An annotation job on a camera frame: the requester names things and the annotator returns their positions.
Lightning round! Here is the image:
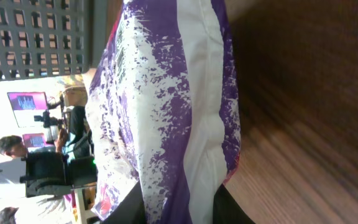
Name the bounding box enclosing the grey plastic basket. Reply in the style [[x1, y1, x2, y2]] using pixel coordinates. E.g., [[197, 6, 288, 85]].
[[0, 0, 108, 82]]

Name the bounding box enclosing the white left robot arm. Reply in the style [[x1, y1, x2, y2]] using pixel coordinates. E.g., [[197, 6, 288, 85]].
[[0, 106, 97, 199]]

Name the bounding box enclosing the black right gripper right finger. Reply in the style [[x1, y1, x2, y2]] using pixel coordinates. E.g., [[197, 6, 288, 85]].
[[213, 184, 255, 224]]

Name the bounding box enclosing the person with dark hair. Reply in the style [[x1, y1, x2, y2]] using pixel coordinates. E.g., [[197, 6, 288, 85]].
[[0, 129, 68, 159]]

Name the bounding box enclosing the pink computer monitor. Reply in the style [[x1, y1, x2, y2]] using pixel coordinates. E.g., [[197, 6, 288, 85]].
[[7, 92, 47, 128]]

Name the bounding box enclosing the red purple tissue pack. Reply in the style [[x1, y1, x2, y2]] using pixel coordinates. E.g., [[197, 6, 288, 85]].
[[86, 0, 241, 223]]

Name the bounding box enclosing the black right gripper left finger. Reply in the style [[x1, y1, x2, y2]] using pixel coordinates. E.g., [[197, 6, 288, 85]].
[[101, 182, 147, 224]]

